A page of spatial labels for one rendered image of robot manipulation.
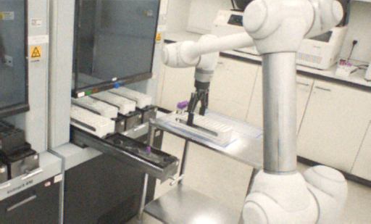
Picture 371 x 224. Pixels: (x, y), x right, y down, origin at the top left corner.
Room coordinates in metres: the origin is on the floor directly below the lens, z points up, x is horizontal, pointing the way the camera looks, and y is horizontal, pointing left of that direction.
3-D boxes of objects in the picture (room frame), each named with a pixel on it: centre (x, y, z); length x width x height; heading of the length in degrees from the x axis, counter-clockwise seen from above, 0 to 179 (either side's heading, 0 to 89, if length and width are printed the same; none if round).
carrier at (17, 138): (1.29, 0.47, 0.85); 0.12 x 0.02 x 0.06; 145
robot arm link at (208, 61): (1.69, -0.29, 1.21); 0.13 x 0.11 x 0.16; 119
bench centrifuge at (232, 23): (3.87, -1.07, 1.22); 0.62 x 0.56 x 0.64; 143
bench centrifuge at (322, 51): (3.54, -1.55, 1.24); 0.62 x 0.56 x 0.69; 145
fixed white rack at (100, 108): (1.80, 0.23, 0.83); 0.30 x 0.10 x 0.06; 55
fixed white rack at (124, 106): (1.93, 0.15, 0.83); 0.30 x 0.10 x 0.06; 55
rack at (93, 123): (1.61, 0.23, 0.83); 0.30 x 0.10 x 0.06; 55
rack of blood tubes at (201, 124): (1.68, -0.33, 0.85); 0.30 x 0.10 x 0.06; 53
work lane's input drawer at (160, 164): (1.51, 0.09, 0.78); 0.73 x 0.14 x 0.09; 55
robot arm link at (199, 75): (1.70, -0.31, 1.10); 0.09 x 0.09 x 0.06
